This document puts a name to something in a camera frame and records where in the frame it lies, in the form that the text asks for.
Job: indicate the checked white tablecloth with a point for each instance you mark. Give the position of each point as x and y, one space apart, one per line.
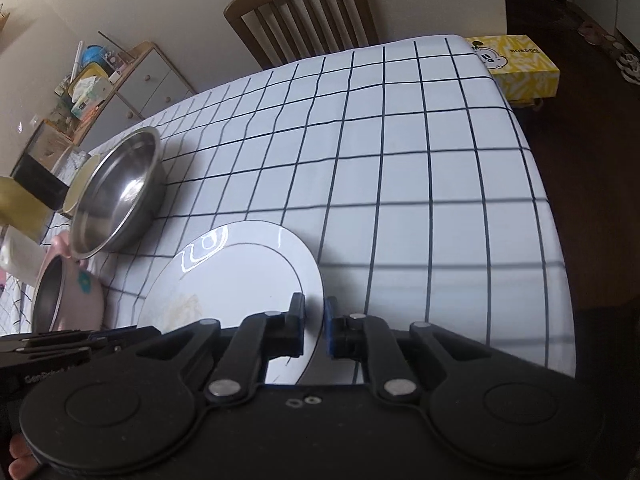
400 160

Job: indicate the white thermos jug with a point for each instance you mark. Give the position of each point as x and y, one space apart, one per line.
20 260

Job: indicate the yellow thermos jug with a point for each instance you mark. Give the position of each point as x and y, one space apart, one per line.
20 205

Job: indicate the large stainless steel bowl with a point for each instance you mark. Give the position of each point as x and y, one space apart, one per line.
115 195

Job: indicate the person's left hand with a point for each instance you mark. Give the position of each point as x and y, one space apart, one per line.
22 452

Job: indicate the tissue box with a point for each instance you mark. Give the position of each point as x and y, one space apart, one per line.
87 95

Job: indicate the yellow tray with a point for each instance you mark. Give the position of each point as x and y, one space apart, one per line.
95 72

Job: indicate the white plate with black rim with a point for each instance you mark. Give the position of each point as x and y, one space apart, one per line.
240 280

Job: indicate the wooden cabinet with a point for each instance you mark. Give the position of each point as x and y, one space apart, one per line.
150 85

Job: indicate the brown wooden chair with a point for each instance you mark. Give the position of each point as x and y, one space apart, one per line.
300 15

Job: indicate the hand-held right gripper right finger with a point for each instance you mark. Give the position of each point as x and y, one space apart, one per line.
330 332

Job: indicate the pink pot with steel interior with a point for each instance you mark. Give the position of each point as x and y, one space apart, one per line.
80 300

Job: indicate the white paper roll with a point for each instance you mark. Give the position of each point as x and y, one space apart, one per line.
77 60

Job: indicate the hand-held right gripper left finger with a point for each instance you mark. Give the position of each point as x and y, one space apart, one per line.
298 330

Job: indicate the pink slippers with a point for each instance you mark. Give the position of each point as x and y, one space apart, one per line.
595 32

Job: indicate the yellow cardboard box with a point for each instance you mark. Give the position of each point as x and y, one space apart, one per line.
525 67

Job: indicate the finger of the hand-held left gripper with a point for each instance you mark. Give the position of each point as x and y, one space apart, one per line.
135 342
50 335

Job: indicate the white shoes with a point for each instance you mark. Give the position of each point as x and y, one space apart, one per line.
629 62

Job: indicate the blue container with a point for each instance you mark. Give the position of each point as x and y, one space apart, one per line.
97 56

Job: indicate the cream bowl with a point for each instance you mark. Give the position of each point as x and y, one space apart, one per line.
75 192

